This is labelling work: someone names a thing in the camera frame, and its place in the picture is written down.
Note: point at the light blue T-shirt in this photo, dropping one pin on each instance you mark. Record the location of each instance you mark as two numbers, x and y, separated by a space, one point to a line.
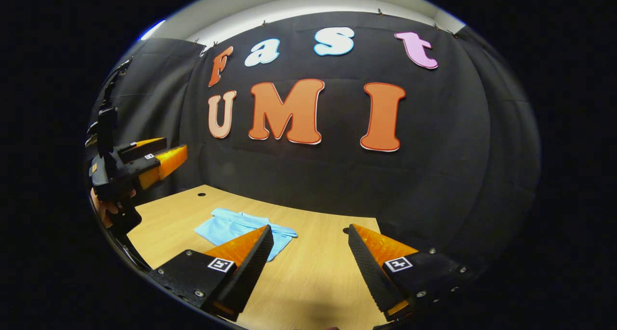
226 229

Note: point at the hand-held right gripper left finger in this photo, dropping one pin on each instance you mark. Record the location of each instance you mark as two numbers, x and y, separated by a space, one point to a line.
248 272

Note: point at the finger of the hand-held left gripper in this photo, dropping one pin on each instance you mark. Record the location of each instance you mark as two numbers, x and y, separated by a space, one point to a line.
166 166
144 149

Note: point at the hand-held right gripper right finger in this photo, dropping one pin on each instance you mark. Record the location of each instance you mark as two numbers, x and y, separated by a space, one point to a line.
371 272

